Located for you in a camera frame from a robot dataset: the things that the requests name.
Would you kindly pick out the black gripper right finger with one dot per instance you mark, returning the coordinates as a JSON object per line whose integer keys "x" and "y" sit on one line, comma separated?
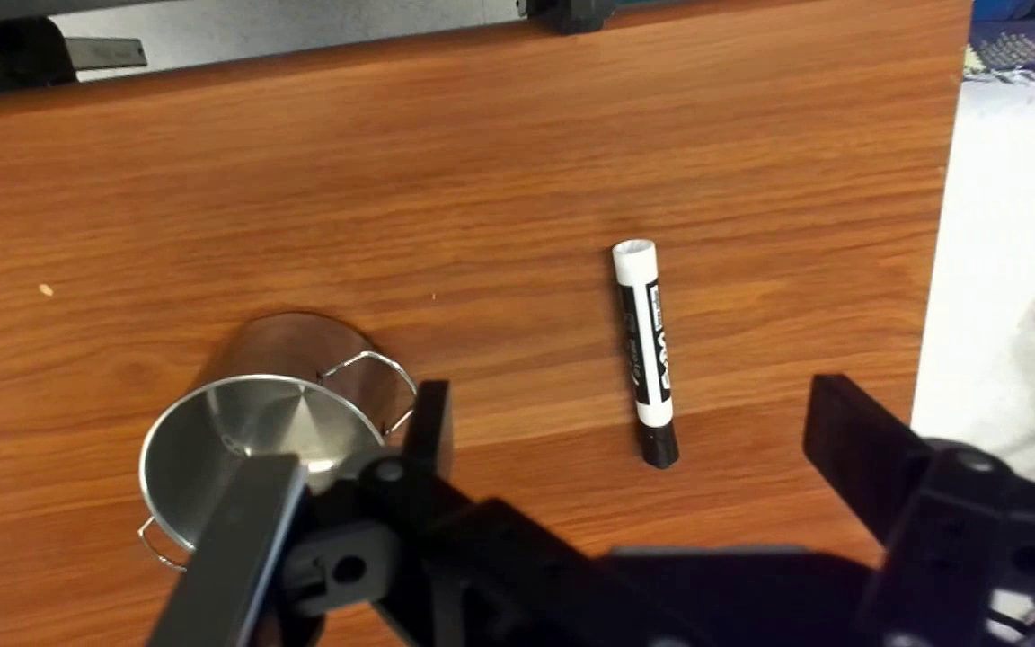
{"x": 864, "y": 450}

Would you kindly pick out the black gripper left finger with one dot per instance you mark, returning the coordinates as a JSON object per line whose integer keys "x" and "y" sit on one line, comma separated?
{"x": 251, "y": 551}

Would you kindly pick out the black and white marker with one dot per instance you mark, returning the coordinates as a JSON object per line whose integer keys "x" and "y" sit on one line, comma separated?
{"x": 647, "y": 346}

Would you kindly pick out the small stainless steel pot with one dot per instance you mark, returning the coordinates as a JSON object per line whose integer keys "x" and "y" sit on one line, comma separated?
{"x": 251, "y": 418}

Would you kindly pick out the blue printed sheet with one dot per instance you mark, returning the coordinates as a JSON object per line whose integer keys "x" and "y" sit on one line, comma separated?
{"x": 1027, "y": 42}

